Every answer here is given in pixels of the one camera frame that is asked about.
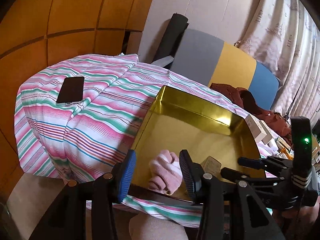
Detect dark red cloth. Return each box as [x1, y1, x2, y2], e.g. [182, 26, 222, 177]
[210, 83, 292, 146]

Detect black rolled mat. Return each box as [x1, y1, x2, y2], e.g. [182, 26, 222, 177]
[153, 13, 189, 61]

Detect gold tin box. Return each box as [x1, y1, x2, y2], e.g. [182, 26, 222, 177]
[129, 86, 265, 205]

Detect patterned beige curtain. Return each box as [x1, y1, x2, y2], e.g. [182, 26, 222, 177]
[239, 0, 319, 121]

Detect black smartphone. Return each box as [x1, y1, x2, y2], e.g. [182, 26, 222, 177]
[56, 76, 85, 104]

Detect pink white towel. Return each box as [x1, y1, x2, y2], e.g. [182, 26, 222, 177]
[148, 150, 183, 195]

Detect grey yellow blue chair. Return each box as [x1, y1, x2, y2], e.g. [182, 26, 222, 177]
[170, 29, 279, 110]

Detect small paper packet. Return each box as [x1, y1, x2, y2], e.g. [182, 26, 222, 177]
[201, 156, 222, 177]

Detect beige cardboard box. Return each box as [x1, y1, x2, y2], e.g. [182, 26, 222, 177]
[245, 114, 267, 143]
[259, 120, 273, 145]

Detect striped tablecloth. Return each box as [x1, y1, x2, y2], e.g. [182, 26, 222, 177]
[14, 52, 283, 228]

